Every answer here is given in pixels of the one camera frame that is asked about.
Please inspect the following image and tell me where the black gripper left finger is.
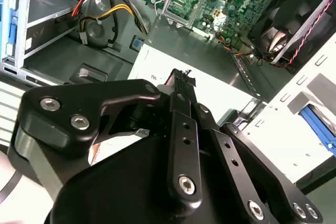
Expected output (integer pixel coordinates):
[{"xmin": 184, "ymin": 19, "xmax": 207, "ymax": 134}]
[{"xmin": 7, "ymin": 68, "xmax": 204, "ymax": 210}]

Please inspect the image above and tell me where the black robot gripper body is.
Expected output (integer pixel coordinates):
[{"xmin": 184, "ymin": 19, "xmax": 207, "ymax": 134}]
[{"xmin": 49, "ymin": 133, "xmax": 253, "ymax": 224}]

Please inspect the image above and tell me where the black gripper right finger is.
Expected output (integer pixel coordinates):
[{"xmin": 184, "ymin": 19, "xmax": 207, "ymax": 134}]
[{"xmin": 184, "ymin": 71, "xmax": 324, "ymax": 224}]

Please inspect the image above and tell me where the hard disk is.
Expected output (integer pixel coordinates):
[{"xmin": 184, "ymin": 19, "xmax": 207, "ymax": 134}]
[{"xmin": 299, "ymin": 104, "xmax": 336, "ymax": 158}]

